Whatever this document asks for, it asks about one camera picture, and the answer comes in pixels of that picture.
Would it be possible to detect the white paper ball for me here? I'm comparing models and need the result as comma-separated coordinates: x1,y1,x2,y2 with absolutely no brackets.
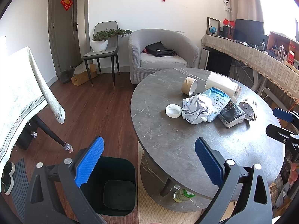
181,94,217,125

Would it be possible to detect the white plastic lid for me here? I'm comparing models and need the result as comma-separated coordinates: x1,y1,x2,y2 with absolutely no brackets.
165,104,182,118

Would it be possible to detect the dark green trash bin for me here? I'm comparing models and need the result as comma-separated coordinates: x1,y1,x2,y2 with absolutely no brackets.
81,156,137,216

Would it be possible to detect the beige fringed desk cloth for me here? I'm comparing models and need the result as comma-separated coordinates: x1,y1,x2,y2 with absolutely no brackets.
201,34,298,100

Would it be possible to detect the green plastic bottle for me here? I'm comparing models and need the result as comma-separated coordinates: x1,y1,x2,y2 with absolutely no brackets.
173,188,196,203

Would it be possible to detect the black tissue pack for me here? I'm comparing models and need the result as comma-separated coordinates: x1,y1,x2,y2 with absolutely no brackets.
218,100,246,128

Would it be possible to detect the blue white tissue pack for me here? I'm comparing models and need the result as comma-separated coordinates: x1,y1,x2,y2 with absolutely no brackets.
203,87,230,122

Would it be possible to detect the white torn cardboard box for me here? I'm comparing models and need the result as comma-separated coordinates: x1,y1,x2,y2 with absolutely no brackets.
205,72,242,103

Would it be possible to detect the round grey marble table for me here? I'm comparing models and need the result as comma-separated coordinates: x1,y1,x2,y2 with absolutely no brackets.
130,67,286,213

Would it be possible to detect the black white sneaker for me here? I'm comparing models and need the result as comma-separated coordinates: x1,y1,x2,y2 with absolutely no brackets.
1,161,16,196

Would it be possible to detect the brown tape roll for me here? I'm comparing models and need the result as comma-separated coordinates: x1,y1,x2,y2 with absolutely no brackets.
181,77,198,96

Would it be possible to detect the black computer monitor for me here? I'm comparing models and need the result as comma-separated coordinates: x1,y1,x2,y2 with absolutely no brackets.
234,19,264,46

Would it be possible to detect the brown cardboard box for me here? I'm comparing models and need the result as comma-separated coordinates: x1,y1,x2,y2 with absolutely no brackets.
71,62,97,86

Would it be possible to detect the grey cat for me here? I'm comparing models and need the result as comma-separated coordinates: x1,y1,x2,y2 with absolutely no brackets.
60,66,75,84

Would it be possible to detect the white patterned tablecloth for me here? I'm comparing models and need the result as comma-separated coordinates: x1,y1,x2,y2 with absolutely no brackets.
0,46,66,169

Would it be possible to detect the small blue globe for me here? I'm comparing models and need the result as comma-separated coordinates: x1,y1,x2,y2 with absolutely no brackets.
209,26,217,35

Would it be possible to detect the grey armchair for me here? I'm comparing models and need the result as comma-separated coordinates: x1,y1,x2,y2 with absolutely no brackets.
128,29,200,84

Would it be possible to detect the grey dining chair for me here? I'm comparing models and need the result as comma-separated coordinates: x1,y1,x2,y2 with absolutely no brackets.
82,21,120,87

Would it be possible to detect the black handbag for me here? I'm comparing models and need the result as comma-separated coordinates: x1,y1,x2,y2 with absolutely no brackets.
145,42,176,57

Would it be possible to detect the potted bonsai plant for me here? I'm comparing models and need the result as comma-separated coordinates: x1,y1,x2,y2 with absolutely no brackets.
91,28,132,52

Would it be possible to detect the grey door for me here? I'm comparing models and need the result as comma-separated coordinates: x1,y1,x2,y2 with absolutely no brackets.
48,0,82,78

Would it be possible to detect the red fu door sticker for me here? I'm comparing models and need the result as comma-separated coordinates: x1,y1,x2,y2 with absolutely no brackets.
60,0,73,11

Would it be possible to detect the wooden picture frame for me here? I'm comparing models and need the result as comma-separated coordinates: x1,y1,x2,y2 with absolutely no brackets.
206,17,221,36

